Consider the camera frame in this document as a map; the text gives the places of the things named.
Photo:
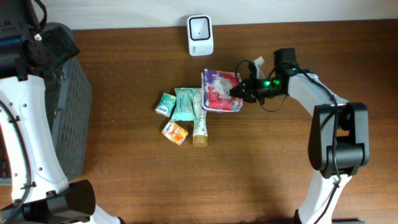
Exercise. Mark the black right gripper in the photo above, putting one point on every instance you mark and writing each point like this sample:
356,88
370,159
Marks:
250,91

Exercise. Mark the purple tissue pack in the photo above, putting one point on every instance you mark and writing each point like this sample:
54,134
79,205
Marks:
215,92

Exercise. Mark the mint green wipes pack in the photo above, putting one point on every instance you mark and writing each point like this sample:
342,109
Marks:
184,105

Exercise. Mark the white Pantene tube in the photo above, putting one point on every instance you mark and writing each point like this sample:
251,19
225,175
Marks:
200,133

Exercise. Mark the small teal tissue pack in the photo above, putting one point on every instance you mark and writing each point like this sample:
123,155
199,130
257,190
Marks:
166,105

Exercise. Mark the small orange tissue pack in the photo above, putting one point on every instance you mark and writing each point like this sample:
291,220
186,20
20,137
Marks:
174,132

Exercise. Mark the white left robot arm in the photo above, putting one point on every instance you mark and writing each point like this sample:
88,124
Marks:
41,192

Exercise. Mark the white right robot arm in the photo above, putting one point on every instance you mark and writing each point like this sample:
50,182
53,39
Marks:
339,137

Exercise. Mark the white barcode scanner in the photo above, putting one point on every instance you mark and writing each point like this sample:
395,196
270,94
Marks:
200,35

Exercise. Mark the dark grey plastic basket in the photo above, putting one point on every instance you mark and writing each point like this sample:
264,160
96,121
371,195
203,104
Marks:
68,100

